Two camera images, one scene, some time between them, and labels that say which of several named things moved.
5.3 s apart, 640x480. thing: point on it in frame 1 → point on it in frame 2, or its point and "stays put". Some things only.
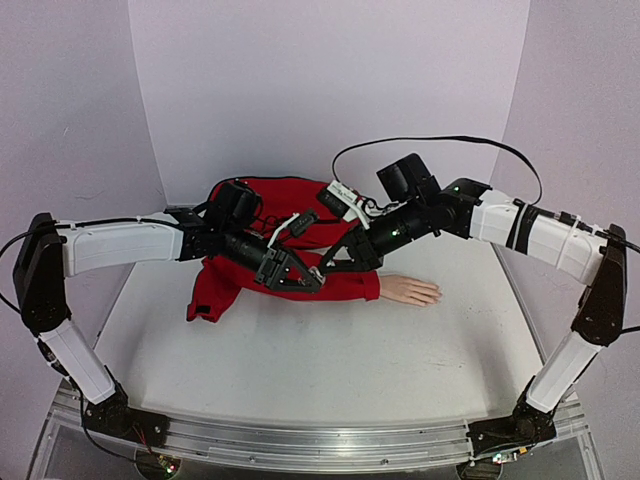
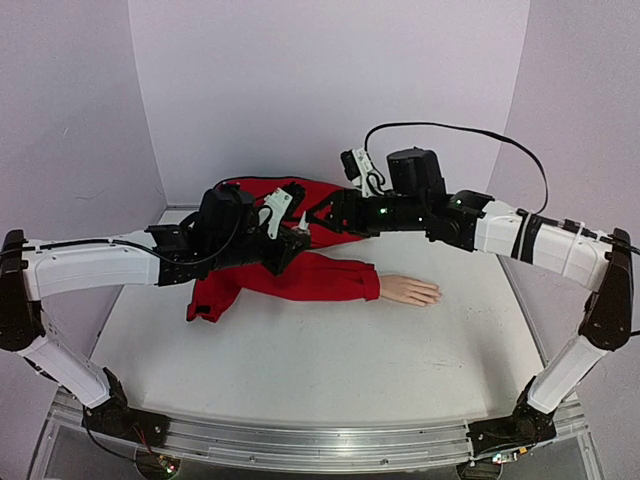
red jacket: [294, 202] stays put
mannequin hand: [408, 289] stays put
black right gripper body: [362, 248] → [344, 209]
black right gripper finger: [349, 241] → [334, 200]
